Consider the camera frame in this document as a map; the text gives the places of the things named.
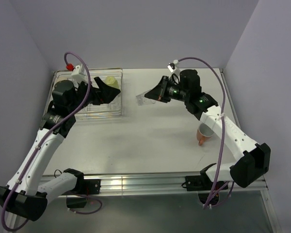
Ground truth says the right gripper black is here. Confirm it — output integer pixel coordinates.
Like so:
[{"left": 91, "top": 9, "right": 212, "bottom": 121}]
[{"left": 145, "top": 76, "right": 189, "bottom": 103}]

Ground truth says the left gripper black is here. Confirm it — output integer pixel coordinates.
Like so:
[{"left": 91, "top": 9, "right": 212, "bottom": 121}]
[{"left": 68, "top": 77, "right": 120, "bottom": 114}]

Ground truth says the pale yellow ceramic mug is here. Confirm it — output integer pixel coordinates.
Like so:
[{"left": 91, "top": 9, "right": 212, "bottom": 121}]
[{"left": 104, "top": 76, "right": 119, "bottom": 89}]

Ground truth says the large clear glass cup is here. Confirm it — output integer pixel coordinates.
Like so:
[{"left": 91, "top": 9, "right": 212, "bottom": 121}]
[{"left": 109, "top": 95, "right": 121, "bottom": 111}]

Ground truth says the small clear glass cup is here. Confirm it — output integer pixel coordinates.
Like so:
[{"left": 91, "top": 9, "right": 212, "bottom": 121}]
[{"left": 136, "top": 92, "right": 156, "bottom": 106}]

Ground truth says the orange ceramic mug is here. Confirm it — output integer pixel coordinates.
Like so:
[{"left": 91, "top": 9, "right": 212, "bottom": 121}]
[{"left": 196, "top": 123, "right": 214, "bottom": 146}]

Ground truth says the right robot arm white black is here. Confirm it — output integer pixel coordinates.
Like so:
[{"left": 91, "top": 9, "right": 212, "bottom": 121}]
[{"left": 145, "top": 69, "right": 271, "bottom": 190}]

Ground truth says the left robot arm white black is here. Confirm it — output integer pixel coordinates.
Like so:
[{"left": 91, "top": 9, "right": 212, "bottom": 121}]
[{"left": 0, "top": 77, "right": 121, "bottom": 221}]

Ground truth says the wire dish rack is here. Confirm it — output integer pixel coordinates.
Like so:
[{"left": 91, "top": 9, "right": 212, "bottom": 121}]
[{"left": 52, "top": 68, "right": 124, "bottom": 122}]

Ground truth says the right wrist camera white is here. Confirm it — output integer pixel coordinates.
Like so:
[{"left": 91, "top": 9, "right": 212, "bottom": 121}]
[{"left": 167, "top": 60, "right": 180, "bottom": 75}]

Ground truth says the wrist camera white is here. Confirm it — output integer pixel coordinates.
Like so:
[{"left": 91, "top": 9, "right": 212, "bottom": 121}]
[
  {"left": 167, "top": 60, "right": 180, "bottom": 75},
  {"left": 66, "top": 63, "right": 88, "bottom": 83}
]

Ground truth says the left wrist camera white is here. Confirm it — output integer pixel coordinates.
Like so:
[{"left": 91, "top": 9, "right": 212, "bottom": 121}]
[{"left": 66, "top": 63, "right": 88, "bottom": 83}]

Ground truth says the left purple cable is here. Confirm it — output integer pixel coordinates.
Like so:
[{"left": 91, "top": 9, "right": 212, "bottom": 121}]
[{"left": 1, "top": 51, "right": 91, "bottom": 231}]

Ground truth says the purple cable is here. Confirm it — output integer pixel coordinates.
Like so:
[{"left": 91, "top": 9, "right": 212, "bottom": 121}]
[
  {"left": 177, "top": 57, "right": 235, "bottom": 209},
  {"left": 1, "top": 51, "right": 91, "bottom": 231}
]

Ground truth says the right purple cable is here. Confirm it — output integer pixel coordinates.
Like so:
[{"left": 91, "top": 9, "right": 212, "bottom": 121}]
[{"left": 177, "top": 57, "right": 235, "bottom": 209}]

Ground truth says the aluminium rail frame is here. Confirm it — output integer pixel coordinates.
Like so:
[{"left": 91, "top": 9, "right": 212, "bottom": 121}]
[{"left": 14, "top": 169, "right": 269, "bottom": 198}]

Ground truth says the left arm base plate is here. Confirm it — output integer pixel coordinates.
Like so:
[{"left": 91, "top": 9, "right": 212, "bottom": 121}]
[{"left": 70, "top": 179, "right": 101, "bottom": 195}]

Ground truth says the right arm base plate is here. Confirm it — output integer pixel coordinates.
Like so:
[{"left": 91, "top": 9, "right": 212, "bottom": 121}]
[{"left": 184, "top": 174, "right": 230, "bottom": 192}]

